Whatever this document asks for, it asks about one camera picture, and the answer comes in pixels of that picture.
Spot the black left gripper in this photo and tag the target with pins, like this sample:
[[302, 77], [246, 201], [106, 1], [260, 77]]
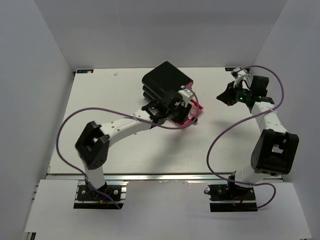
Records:
[[184, 111]]

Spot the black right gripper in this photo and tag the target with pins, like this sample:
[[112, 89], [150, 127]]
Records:
[[227, 96]]

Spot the floral pink palette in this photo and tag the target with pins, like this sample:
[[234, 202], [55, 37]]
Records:
[[192, 113]]

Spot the black drawer organizer cabinet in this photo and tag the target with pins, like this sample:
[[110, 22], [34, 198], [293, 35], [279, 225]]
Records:
[[163, 79]]

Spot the pink bottom drawer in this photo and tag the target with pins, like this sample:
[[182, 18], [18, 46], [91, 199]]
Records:
[[187, 114]]

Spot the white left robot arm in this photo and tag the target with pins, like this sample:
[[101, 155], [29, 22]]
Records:
[[95, 140]]

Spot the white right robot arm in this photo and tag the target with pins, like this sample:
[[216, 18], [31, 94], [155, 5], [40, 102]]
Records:
[[276, 148]]

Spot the right blue corner label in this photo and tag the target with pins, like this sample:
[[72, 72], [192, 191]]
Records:
[[229, 69]]

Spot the blue corner label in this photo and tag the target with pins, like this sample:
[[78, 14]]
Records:
[[84, 71], [229, 69]]

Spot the left blue corner label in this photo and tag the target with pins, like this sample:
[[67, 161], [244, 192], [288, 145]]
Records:
[[84, 71]]

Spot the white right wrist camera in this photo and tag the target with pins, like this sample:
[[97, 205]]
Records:
[[240, 75]]

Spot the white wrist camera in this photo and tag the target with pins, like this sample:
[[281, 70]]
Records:
[[240, 75], [186, 93]]

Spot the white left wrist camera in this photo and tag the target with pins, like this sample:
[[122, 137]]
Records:
[[186, 93]]

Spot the aluminium table front rail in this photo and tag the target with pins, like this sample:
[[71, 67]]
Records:
[[140, 177]]

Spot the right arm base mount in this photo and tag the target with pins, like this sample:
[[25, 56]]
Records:
[[227, 198]]

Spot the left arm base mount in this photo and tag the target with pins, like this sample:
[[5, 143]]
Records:
[[108, 197]]

